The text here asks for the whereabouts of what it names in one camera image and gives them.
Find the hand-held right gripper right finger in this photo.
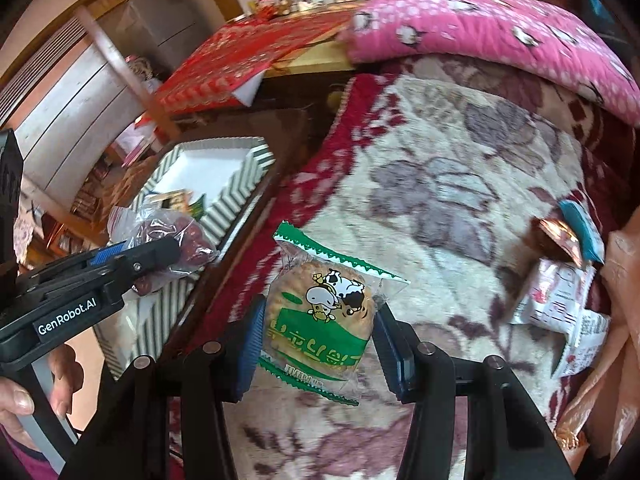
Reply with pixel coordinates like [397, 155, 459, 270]
[372, 302, 576, 480]

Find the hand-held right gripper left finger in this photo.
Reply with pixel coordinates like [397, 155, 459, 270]
[97, 294, 268, 480]

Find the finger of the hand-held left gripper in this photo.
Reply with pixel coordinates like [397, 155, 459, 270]
[114, 237, 182, 293]
[30, 241, 128, 281]

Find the clear bag of red dates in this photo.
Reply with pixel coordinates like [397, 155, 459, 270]
[107, 205, 221, 297]

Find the green white cookie packet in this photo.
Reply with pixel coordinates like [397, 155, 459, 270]
[255, 221, 411, 407]

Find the green white striped box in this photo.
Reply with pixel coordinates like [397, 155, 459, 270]
[95, 136, 277, 381]

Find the person's left hand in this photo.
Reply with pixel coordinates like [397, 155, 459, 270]
[0, 347, 85, 431]

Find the cluttered wooden shelf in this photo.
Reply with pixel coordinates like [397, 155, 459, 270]
[30, 125, 156, 261]

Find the white slatted panel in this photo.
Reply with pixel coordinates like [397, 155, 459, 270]
[0, 15, 151, 191]

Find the pink snack packet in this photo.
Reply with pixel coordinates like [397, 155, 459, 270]
[509, 257, 597, 346]

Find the white snack packet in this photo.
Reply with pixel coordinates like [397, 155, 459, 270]
[552, 310, 612, 380]

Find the floral fleece blanket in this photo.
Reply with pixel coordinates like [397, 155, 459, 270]
[165, 55, 636, 480]

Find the copper foil snack packet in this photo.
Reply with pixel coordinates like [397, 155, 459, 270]
[532, 217, 586, 267]

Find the red patterned cloth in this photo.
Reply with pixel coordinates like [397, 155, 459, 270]
[155, 10, 358, 122]

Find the peach pink cloth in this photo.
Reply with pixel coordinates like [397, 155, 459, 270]
[555, 217, 640, 466]

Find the teal snack packet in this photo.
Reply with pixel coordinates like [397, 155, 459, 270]
[557, 200, 606, 265]

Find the grey refrigerator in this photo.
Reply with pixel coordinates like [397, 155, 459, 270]
[120, 0, 211, 68]

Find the wooden table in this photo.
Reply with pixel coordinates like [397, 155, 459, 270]
[260, 2, 371, 81]

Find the pink penguin print quilt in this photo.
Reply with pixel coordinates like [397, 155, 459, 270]
[339, 0, 640, 127]

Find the wooden post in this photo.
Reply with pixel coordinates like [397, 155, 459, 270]
[75, 6, 182, 140]

